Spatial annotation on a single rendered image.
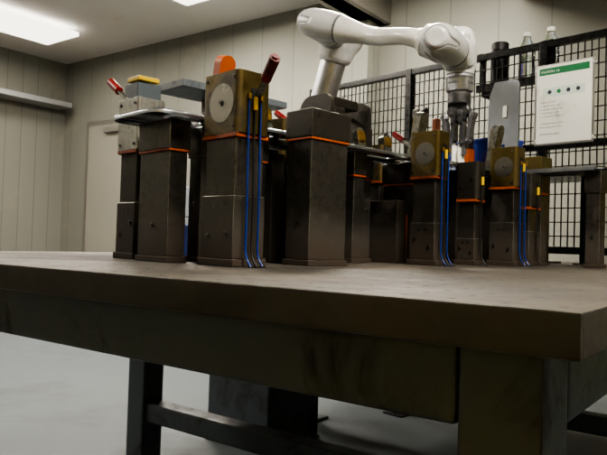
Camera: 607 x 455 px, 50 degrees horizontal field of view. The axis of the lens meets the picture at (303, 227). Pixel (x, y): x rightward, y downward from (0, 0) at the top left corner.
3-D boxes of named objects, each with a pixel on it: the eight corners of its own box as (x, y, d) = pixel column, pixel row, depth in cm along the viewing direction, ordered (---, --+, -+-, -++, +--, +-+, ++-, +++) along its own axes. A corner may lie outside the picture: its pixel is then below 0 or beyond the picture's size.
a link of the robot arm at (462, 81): (464, 70, 205) (463, 89, 205) (480, 76, 212) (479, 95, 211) (440, 75, 212) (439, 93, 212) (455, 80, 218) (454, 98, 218)
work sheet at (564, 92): (592, 141, 234) (594, 55, 235) (533, 146, 250) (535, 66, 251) (595, 142, 235) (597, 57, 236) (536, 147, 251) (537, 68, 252)
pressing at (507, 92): (517, 176, 224) (518, 78, 225) (486, 178, 232) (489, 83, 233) (518, 176, 225) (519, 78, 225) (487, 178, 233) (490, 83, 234)
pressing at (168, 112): (163, 108, 120) (163, 99, 120) (104, 122, 136) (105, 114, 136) (522, 177, 216) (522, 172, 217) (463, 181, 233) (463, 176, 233)
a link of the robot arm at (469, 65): (448, 80, 219) (435, 71, 208) (450, 35, 219) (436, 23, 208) (480, 78, 213) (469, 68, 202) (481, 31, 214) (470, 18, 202)
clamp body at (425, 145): (443, 267, 162) (447, 128, 163) (405, 265, 170) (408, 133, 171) (458, 267, 166) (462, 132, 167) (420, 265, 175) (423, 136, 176)
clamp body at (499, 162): (523, 267, 184) (526, 144, 185) (485, 265, 192) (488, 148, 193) (534, 267, 189) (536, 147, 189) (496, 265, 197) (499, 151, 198)
